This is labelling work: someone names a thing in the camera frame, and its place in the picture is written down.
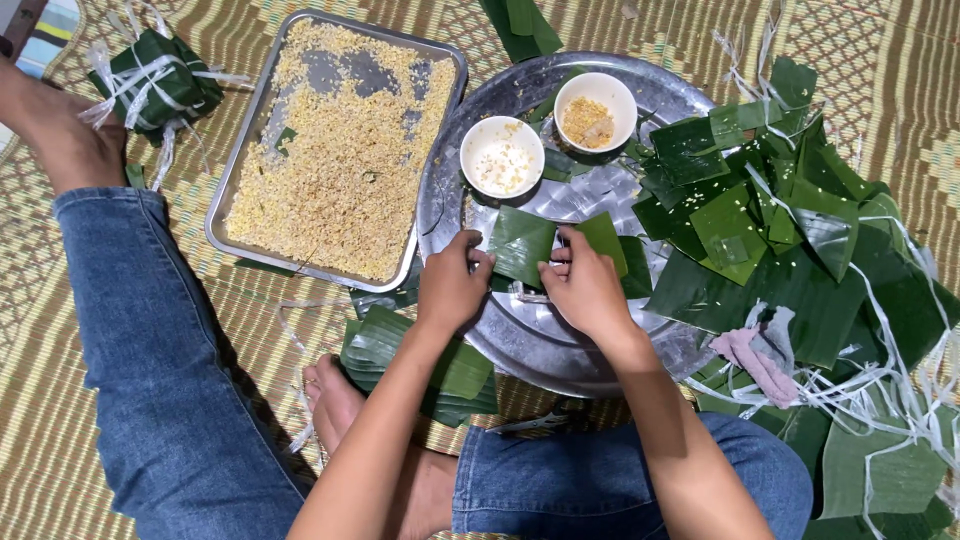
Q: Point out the light green banana leaf piece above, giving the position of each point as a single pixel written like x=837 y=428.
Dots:
x=604 y=236

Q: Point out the person's right hand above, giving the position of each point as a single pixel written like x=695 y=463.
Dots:
x=589 y=292

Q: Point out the white bowl with yellow filling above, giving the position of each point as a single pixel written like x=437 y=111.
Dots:
x=596 y=94

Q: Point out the layer of yellow rice grains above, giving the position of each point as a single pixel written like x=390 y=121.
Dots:
x=337 y=180

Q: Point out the person's right foot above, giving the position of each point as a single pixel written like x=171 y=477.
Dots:
x=337 y=409

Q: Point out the tied banana leaf cake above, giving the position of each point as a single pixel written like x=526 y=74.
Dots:
x=161 y=82

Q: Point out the white bowl with rice remains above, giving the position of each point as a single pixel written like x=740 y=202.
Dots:
x=502 y=154

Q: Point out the long banana leaf strips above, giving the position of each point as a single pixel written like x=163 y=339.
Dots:
x=525 y=30

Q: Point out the person's foot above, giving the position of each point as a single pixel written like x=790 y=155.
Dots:
x=337 y=409
x=60 y=127

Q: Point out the striped cloth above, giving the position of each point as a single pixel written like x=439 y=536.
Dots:
x=49 y=37

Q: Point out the rectangular metal tray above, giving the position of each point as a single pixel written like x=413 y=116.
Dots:
x=247 y=240

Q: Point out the dark leaf under trays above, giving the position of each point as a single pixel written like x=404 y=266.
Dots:
x=382 y=298

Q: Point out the round metal tray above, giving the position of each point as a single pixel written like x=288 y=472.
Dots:
x=525 y=337

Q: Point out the banana leaf pieces under bowls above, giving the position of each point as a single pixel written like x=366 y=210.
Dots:
x=559 y=161

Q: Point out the person's left hand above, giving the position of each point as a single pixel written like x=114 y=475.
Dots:
x=448 y=289

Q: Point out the person's leg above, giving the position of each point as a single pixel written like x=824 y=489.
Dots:
x=592 y=487
x=165 y=360

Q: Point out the yellow bean filling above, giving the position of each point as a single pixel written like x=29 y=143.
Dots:
x=586 y=121

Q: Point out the stack of banana leaf squares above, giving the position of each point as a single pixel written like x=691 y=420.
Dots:
x=375 y=341

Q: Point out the small banana leaf scrap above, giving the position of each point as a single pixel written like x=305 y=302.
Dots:
x=136 y=175

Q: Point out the woven straw mat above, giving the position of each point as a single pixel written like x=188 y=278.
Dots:
x=45 y=375

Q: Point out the dark banana leaf piece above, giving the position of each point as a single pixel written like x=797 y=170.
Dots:
x=637 y=266

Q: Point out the person's left foot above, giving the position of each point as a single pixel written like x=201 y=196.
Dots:
x=60 y=127

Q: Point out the heap of cut banana leaves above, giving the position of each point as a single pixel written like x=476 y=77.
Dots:
x=780 y=292

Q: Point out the metal scissors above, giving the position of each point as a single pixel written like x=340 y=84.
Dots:
x=532 y=423

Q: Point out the pink cloth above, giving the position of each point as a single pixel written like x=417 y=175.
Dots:
x=757 y=367

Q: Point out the person's right leg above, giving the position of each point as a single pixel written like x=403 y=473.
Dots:
x=592 y=487

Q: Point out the person's left leg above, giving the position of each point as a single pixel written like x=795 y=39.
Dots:
x=165 y=360

